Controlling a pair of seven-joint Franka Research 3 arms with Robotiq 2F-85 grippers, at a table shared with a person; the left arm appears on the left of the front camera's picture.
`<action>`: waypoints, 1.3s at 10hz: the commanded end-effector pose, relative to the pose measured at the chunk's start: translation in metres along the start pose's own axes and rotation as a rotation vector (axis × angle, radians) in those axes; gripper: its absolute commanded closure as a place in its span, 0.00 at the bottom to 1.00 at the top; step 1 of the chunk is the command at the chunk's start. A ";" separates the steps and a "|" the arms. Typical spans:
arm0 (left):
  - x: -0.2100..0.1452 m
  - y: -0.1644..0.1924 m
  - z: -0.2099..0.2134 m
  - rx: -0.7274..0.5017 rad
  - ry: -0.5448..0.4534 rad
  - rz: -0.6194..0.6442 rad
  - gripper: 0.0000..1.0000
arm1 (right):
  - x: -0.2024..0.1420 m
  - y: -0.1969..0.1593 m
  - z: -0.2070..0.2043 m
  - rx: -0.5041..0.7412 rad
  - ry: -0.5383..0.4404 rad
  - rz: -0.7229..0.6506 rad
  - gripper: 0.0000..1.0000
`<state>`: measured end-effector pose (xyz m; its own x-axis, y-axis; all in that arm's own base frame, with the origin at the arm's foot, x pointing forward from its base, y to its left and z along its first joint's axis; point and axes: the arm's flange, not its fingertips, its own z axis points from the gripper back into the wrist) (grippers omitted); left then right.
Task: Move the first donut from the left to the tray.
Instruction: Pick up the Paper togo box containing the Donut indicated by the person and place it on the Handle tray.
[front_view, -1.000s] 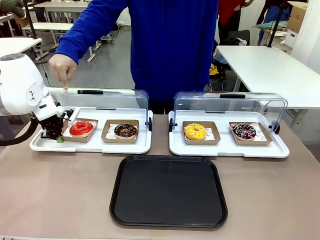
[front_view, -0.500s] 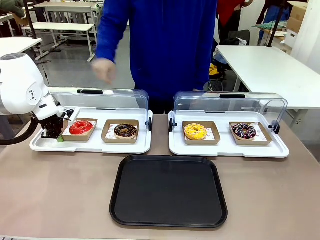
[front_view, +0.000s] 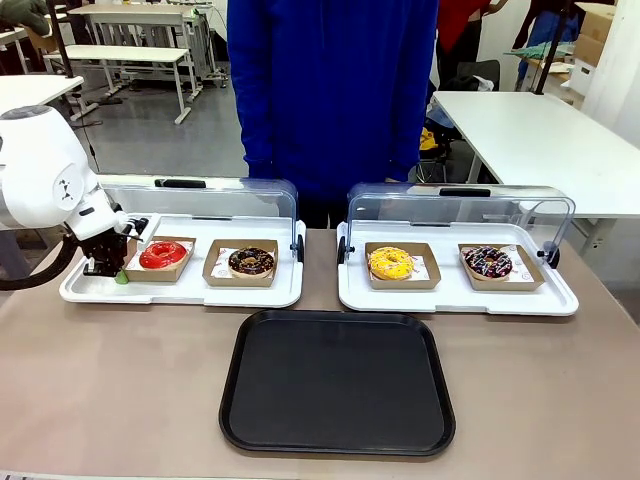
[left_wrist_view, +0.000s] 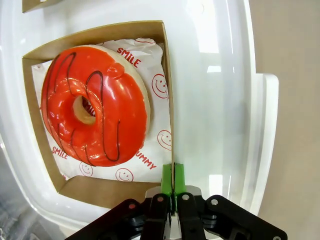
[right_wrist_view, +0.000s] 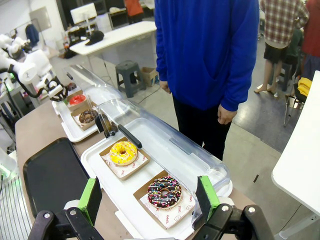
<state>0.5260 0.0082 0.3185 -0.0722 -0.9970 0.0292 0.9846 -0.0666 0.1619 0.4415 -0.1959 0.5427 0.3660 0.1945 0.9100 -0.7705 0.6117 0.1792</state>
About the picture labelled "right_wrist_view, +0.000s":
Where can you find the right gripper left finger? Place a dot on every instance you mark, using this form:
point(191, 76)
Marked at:
point(87, 200)

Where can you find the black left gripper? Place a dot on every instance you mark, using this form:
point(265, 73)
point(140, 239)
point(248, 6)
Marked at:
point(58, 86)

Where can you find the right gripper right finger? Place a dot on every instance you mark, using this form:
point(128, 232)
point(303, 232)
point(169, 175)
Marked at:
point(208, 200)

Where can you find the red glazed donut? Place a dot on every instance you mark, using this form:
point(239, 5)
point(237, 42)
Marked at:
point(73, 101)

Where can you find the brown cardboard food tray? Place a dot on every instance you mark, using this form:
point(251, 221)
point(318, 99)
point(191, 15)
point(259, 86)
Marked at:
point(107, 153)
point(141, 191)
point(86, 127)
point(75, 108)

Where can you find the person's left forearm blue sleeve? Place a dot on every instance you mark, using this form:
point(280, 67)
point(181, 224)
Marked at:
point(240, 80)

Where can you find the person's right forearm blue sleeve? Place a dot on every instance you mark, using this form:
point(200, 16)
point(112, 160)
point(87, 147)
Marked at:
point(163, 60)

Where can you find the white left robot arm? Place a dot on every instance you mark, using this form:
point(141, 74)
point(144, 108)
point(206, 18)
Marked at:
point(32, 65)

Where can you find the chocolate donut with nuts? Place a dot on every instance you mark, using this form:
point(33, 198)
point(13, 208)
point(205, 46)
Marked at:
point(85, 117)

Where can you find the black plastic serving tray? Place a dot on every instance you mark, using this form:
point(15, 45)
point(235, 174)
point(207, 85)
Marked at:
point(55, 175)

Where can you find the yellow glazed donut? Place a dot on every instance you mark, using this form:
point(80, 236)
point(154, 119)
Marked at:
point(118, 157)

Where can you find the chocolate donut with colourful sprinkles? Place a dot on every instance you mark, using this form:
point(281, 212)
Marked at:
point(155, 197)

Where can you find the person's left hand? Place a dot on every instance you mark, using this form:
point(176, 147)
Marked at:
point(226, 115)

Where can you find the person's right hand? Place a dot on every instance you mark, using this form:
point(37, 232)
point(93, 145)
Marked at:
point(165, 87)

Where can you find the white display case base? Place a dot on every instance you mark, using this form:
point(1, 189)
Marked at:
point(75, 132)
point(105, 175)

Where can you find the clear display case lid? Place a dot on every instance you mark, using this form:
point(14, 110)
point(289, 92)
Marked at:
point(92, 85)
point(175, 150)

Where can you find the printed white paper liner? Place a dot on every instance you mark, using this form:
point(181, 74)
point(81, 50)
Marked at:
point(127, 171)
point(175, 215)

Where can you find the black cap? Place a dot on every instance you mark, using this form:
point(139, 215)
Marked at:
point(95, 37)

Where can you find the hanging dark blue jacket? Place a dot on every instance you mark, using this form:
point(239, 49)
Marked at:
point(32, 35)

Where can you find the grey plastic stool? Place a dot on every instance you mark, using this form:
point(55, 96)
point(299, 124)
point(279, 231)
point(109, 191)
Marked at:
point(130, 72)

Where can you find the white ribbed cover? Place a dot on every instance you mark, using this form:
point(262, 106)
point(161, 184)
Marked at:
point(12, 212)

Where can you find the white table with clamp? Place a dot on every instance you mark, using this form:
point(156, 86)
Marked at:
point(117, 37)

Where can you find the white monitor back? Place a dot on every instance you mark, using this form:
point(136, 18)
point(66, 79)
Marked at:
point(83, 12)

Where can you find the small open cardboard box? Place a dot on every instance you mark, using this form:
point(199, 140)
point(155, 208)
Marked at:
point(150, 75)

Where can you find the large white table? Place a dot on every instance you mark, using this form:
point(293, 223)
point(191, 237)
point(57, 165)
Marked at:
point(300, 162)

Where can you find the person in orange top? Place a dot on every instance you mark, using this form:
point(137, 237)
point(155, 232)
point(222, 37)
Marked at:
point(133, 8)

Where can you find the black metal chair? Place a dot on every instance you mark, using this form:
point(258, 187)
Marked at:
point(292, 102)

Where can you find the yellow cloth item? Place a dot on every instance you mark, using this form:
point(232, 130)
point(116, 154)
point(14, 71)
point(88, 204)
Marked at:
point(305, 86)

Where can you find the person in blue hoodie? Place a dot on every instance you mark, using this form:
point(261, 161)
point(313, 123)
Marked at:
point(205, 50)

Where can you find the person in plaid shirt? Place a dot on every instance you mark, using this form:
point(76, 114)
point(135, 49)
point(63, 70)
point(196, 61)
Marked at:
point(282, 22)

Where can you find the person in red top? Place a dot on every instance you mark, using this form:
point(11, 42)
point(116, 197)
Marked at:
point(312, 30)

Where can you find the grey wall panel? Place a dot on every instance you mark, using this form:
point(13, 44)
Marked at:
point(40, 18)

